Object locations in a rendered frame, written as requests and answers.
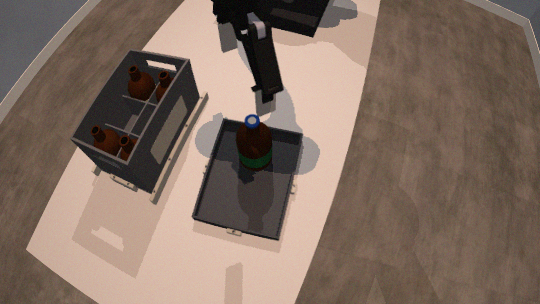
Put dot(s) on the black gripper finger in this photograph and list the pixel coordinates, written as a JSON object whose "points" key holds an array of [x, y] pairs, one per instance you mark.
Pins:
{"points": [[262, 60], [227, 36]]}

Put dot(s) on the brown bottle with green label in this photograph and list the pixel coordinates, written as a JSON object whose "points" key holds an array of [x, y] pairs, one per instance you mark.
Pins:
{"points": [[254, 144]]}

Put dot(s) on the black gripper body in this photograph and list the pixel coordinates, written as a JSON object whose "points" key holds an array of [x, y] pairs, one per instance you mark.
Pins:
{"points": [[241, 9]]}

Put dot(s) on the dark grey divided crate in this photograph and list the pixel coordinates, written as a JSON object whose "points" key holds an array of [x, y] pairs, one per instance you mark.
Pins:
{"points": [[112, 106]]}

